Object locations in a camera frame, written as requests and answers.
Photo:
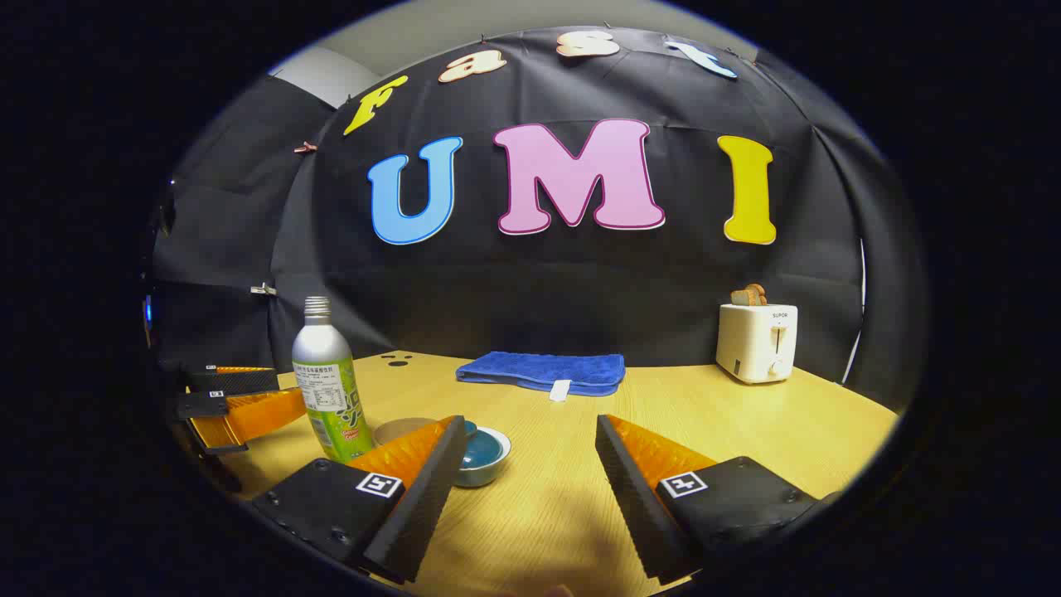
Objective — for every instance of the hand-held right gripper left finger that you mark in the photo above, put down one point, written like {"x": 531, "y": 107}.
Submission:
{"x": 424, "y": 507}

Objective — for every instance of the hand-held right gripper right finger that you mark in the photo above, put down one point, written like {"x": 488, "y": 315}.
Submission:
{"x": 634, "y": 507}

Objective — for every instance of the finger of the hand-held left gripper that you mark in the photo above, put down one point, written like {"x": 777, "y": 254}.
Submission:
{"x": 236, "y": 381}
{"x": 253, "y": 413}

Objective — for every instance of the round brown coaster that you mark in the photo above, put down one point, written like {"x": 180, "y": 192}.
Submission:
{"x": 402, "y": 429}

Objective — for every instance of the white teacup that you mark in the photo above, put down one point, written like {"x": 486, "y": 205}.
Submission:
{"x": 496, "y": 464}

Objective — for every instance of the silver green water bottle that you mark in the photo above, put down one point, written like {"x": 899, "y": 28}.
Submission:
{"x": 327, "y": 373}

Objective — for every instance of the silver cloth clip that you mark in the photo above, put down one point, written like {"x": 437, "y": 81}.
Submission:
{"x": 264, "y": 289}

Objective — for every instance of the blue folded towel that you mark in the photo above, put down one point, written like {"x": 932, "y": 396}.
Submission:
{"x": 543, "y": 369}

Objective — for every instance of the white toaster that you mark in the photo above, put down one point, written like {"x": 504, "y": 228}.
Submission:
{"x": 754, "y": 344}

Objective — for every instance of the black backdrop cloth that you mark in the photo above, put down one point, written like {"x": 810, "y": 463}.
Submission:
{"x": 580, "y": 290}

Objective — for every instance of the brown bread slice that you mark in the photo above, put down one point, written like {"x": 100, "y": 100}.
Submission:
{"x": 748, "y": 295}

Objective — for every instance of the copper cloth clip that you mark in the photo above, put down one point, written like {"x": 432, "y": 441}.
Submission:
{"x": 305, "y": 148}

